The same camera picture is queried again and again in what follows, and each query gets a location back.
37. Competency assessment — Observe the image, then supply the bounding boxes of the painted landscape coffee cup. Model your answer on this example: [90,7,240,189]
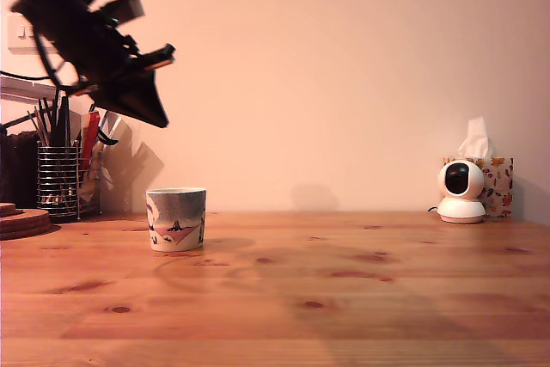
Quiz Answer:
[144,187,208,253]

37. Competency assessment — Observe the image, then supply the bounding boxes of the white packet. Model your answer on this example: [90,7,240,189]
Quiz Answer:
[102,111,125,140]

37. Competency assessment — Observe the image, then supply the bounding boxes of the red packet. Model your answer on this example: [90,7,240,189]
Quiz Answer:
[80,111,102,170]

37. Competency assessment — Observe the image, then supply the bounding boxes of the dark wooden rod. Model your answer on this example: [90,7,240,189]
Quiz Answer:
[0,115,38,134]

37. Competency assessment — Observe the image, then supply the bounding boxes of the dark brown woven basket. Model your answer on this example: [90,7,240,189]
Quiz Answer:
[0,131,40,209]

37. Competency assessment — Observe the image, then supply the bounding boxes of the white tissue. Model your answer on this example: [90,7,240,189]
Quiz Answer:
[455,116,492,159]

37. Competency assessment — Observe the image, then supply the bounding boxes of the leaf print tissue box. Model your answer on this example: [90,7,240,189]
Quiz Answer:
[442,156,515,218]

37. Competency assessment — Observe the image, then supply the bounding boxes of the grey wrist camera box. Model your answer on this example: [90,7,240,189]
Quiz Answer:
[101,0,145,27]

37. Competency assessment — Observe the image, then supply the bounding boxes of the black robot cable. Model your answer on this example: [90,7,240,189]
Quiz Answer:
[32,18,85,89]

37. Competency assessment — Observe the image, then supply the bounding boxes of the chrome wire utensil holder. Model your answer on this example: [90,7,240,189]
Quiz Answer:
[36,141,103,218]

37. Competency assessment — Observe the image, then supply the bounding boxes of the white light switch plate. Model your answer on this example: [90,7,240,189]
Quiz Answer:
[6,12,61,55]

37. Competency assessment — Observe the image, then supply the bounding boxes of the small white round camera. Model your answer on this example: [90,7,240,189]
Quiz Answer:
[437,159,487,225]

